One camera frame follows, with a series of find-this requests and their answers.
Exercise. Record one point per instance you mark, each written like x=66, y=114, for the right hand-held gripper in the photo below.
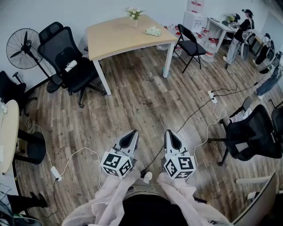
x=180, y=166

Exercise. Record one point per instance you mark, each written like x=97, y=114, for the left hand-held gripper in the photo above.
x=116, y=164

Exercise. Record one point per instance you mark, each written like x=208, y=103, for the green wet wipe pack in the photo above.
x=153, y=31

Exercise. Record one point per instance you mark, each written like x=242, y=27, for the person's left forearm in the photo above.
x=110, y=198

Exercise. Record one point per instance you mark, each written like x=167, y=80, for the person's right forearm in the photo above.
x=183, y=198

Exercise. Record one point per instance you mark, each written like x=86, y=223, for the person's left white shoe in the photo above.
x=147, y=177

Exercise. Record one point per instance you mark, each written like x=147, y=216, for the person's legs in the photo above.
x=141, y=187

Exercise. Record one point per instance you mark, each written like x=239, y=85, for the white power strip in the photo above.
x=54, y=172
x=212, y=96

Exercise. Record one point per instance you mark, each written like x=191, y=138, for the person's torso black top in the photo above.
x=152, y=212

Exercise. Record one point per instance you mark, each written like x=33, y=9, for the white cloth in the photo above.
x=241, y=117

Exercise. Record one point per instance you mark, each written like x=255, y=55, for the small blue object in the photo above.
x=164, y=71

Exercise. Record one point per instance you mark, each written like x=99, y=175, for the black mesh office chair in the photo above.
x=57, y=44
x=249, y=134

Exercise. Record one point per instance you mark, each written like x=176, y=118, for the white bar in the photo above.
x=252, y=180

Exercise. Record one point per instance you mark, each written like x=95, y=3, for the white bottle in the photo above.
x=70, y=66

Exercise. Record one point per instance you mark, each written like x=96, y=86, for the black folding chair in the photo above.
x=190, y=46

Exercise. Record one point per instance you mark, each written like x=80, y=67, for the group of clear water jugs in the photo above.
x=210, y=49

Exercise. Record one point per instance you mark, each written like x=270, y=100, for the grey curved panel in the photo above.
x=258, y=203

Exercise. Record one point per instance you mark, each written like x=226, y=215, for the light wooden table white legs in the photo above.
x=119, y=37

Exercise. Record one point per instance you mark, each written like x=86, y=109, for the round wooden table black base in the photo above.
x=8, y=132

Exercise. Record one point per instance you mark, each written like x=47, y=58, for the pink vase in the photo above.
x=135, y=23

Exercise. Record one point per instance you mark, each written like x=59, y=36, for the white water dispenser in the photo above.
x=192, y=21

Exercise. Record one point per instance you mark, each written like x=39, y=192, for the white desk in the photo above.
x=221, y=25

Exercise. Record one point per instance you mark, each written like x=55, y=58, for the pink and white flower bouquet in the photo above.
x=133, y=12

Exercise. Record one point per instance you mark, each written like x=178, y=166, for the black tablet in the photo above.
x=214, y=19

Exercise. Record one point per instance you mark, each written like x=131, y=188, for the small potted plant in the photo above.
x=230, y=19

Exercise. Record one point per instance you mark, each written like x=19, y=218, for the black standing floor fan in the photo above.
x=24, y=50

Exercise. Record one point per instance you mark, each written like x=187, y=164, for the large water jug red label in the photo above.
x=195, y=4

